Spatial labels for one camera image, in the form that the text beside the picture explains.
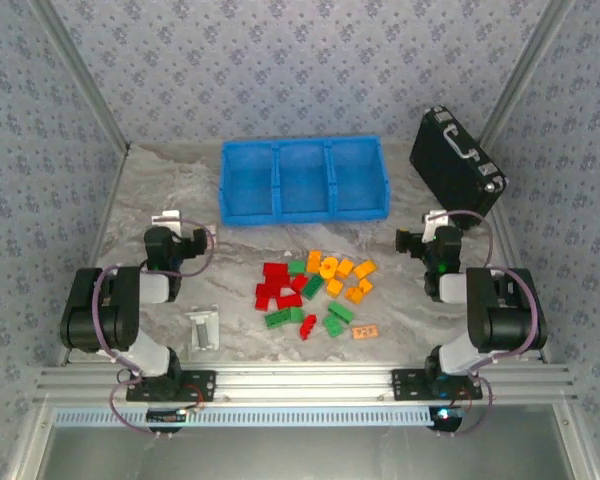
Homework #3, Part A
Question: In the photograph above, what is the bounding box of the black case with silver handle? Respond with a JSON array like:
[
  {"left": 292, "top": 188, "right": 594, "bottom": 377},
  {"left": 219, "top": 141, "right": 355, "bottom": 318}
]
[{"left": 409, "top": 105, "right": 509, "bottom": 231}]

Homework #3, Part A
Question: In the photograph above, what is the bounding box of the blue three-compartment plastic bin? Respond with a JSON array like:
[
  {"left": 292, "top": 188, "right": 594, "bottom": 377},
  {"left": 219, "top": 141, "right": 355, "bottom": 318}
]
[{"left": 221, "top": 135, "right": 390, "bottom": 227}]

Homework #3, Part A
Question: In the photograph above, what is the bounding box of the black controller board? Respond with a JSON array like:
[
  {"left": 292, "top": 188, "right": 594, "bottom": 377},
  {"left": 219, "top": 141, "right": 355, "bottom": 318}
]
[
  {"left": 427, "top": 405, "right": 467, "bottom": 436},
  {"left": 146, "top": 407, "right": 190, "bottom": 435}
]

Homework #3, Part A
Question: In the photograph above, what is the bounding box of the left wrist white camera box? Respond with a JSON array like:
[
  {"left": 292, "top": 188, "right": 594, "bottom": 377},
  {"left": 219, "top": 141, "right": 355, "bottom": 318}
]
[{"left": 151, "top": 210, "right": 182, "bottom": 234}]

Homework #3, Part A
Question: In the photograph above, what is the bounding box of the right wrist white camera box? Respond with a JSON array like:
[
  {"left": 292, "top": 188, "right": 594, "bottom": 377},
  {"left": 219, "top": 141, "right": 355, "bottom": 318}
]
[{"left": 422, "top": 209, "right": 451, "bottom": 239}]

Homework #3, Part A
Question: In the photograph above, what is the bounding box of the aluminium frame leg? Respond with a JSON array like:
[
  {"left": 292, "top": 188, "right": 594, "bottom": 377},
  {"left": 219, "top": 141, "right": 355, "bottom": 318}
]
[
  {"left": 9, "top": 405, "right": 56, "bottom": 480},
  {"left": 552, "top": 403, "right": 600, "bottom": 480}
]

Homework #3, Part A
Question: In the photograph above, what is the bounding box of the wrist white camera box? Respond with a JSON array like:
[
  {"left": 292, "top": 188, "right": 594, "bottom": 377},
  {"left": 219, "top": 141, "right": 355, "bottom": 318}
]
[
  {"left": 422, "top": 209, "right": 451, "bottom": 239},
  {"left": 151, "top": 210, "right": 182, "bottom": 234}
]

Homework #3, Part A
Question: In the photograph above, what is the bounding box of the white grey metal bracket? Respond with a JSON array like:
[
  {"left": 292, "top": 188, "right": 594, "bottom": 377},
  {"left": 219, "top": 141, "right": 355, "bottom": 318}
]
[{"left": 184, "top": 305, "right": 220, "bottom": 351}]

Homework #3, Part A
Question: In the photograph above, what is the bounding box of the aluminium front frame rail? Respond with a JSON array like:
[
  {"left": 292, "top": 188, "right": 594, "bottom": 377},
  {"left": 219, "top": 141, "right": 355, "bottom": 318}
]
[{"left": 32, "top": 362, "right": 579, "bottom": 406}]

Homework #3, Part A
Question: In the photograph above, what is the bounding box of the aluminium table side rail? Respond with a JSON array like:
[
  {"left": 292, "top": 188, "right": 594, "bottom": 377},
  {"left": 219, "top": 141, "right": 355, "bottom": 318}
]
[
  {"left": 59, "top": 144, "right": 131, "bottom": 366},
  {"left": 489, "top": 199, "right": 551, "bottom": 364}
]

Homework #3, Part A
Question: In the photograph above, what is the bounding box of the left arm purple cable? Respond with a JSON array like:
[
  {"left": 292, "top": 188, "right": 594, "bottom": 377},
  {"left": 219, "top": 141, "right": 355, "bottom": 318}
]
[{"left": 90, "top": 222, "right": 219, "bottom": 440}]

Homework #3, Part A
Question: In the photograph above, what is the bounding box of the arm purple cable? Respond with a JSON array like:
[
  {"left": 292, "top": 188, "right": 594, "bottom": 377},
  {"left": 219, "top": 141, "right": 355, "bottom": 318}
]
[
  {"left": 90, "top": 222, "right": 219, "bottom": 440},
  {"left": 427, "top": 209, "right": 540, "bottom": 437}
]

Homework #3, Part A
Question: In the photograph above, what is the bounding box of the slotted white cable duct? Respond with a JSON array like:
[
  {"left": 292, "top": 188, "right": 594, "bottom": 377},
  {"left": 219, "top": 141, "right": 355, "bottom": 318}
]
[{"left": 54, "top": 404, "right": 434, "bottom": 429}]

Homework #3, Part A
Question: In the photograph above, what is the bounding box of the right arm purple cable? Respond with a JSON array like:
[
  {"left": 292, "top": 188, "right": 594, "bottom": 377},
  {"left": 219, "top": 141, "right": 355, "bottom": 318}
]
[{"left": 427, "top": 209, "right": 540, "bottom": 437}]

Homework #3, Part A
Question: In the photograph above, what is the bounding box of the aluminium frame post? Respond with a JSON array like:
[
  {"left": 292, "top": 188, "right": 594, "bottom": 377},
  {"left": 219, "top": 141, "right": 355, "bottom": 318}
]
[
  {"left": 478, "top": 0, "right": 579, "bottom": 147},
  {"left": 27, "top": 0, "right": 132, "bottom": 151}
]

